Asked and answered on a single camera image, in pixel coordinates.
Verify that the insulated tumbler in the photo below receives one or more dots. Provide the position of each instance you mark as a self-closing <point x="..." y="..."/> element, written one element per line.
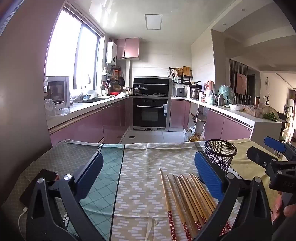
<point x="257" y="100"/>

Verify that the clear plastic bottle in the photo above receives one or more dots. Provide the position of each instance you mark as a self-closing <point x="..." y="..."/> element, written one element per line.
<point x="188" y="135"/>

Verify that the person's right hand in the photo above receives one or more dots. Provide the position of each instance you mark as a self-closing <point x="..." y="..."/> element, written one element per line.
<point x="290" y="210"/>

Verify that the black wall rack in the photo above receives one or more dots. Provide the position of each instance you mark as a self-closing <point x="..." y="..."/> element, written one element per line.
<point x="184" y="80"/>

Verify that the silver microwave oven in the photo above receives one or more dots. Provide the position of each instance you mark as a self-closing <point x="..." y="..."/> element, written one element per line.
<point x="56" y="90"/>

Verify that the clear plastic bag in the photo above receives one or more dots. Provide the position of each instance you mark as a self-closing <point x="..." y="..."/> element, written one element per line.
<point x="52" y="107"/>

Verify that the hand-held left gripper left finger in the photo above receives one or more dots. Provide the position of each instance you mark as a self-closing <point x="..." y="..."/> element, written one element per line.
<point x="92" y="171"/>

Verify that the framed wall picture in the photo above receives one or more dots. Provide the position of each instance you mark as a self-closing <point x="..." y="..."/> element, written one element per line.
<point x="241" y="83"/>

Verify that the clear plastic container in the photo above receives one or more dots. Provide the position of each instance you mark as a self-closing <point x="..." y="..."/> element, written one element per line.
<point x="254" y="111"/>

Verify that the green leafy vegetables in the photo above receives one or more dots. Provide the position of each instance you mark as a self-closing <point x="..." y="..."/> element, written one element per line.
<point x="270" y="116"/>

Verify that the patterned tablecloth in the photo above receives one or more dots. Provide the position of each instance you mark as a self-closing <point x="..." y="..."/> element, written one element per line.
<point x="138" y="173"/>

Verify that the steel stock pot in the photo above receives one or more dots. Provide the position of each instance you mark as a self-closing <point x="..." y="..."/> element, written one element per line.
<point x="195" y="93"/>

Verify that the ceiling light panel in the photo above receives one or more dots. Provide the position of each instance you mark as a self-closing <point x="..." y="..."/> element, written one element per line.
<point x="153" y="22"/>

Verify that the teal plastic bag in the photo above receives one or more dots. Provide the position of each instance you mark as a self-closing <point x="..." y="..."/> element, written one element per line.
<point x="227" y="93"/>

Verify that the black range hood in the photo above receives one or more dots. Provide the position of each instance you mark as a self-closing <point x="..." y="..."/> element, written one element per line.
<point x="150" y="81"/>

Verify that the wok with glass lid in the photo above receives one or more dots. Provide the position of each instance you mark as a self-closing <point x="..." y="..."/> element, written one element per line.
<point x="140" y="89"/>

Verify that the black mesh holder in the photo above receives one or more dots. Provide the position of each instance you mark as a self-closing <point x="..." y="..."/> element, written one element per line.
<point x="219" y="160"/>

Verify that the white countertop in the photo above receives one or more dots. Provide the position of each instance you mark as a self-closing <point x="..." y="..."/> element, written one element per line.
<point x="76" y="107"/>
<point x="249" y="118"/>

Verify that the wooden cutting board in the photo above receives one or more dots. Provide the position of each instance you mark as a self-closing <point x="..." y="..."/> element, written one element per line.
<point x="186" y="71"/>

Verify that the pink wall cabinet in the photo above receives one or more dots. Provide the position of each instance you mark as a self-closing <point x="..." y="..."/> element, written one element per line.
<point x="129" y="48"/>

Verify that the built-in black oven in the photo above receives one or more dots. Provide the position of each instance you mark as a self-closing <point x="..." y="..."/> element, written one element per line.
<point x="150" y="113"/>

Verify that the pink kettle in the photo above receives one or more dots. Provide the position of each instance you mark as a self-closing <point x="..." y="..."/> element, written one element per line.
<point x="210" y="86"/>

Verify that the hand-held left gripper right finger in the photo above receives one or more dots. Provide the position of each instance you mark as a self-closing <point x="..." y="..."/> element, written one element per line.
<point x="208" y="176"/>

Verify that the white wall water heater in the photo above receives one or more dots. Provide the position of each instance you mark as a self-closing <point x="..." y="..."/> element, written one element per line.
<point x="111" y="53"/>

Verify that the silver rice cooker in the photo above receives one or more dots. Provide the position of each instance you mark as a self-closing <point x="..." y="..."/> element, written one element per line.
<point x="180" y="92"/>

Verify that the steel thermos bottle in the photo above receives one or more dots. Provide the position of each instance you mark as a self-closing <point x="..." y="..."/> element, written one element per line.
<point x="221" y="100"/>

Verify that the hanging frying pan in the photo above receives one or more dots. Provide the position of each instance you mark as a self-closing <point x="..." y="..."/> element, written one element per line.
<point x="121" y="81"/>

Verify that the wooden bowl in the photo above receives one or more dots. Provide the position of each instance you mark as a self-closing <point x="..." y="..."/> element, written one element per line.
<point x="117" y="88"/>

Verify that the black smartphone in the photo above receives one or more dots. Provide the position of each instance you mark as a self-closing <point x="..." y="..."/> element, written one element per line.
<point x="30" y="192"/>

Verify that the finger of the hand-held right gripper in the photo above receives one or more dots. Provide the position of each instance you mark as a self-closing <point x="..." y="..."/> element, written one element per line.
<point x="256" y="156"/>
<point x="274" y="143"/>

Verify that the pink base cabinet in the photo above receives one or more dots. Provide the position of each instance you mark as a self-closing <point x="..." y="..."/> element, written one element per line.
<point x="226" y="127"/>
<point x="178" y="113"/>
<point x="87" y="125"/>

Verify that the white bowl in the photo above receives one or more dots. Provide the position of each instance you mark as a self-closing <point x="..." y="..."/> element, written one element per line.
<point x="235" y="107"/>

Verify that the wall clock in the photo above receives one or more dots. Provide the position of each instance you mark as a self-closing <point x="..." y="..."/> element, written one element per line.
<point x="267" y="82"/>

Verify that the kitchen window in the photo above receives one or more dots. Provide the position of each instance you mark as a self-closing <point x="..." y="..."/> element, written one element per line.
<point x="67" y="46"/>

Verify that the bunch of wooden chopsticks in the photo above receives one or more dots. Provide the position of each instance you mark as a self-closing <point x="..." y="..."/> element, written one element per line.
<point x="185" y="192"/>

